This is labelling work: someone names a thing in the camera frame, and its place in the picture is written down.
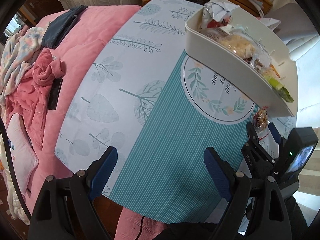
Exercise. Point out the red white snack packet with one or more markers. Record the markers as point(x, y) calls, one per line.
point(220, 10)

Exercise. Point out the black phone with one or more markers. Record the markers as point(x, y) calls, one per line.
point(55, 93)

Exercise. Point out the navy cloth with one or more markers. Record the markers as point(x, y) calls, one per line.
point(60, 27)

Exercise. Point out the pink garment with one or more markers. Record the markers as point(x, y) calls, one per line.
point(27, 100)

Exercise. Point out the printed folding table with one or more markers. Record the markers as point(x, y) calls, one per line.
point(150, 155)

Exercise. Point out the brown wooden door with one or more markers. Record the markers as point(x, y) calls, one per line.
point(37, 0)

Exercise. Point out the floral blanket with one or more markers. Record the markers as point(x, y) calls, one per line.
point(17, 45)

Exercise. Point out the clear peanut candy packet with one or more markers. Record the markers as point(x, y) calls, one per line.
point(261, 116)

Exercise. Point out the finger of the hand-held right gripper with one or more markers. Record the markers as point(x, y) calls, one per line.
point(275, 135)
point(252, 133)

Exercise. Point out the puffed rice cake packet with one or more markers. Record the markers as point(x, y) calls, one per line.
point(237, 43)

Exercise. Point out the green red snack packet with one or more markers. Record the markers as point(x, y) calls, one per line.
point(281, 90)

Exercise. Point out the pink blanket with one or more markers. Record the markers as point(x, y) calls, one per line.
point(87, 42)

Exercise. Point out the long beige wafer packet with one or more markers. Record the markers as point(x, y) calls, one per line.
point(215, 34)

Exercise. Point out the pink pillow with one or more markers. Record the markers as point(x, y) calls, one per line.
point(20, 155)

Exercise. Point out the white plastic bin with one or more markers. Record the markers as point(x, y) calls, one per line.
point(225, 75)

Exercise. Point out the grey white chair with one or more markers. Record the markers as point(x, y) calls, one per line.
point(295, 22)

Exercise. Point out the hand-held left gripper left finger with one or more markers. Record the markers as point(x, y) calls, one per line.
point(105, 172)

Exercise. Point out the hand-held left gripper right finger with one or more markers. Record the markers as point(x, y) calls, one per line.
point(217, 175)

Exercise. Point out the orange white snack bar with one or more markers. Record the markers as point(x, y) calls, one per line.
point(275, 70)

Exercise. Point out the clear nut brittle packet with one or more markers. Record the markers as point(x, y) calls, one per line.
point(260, 62)

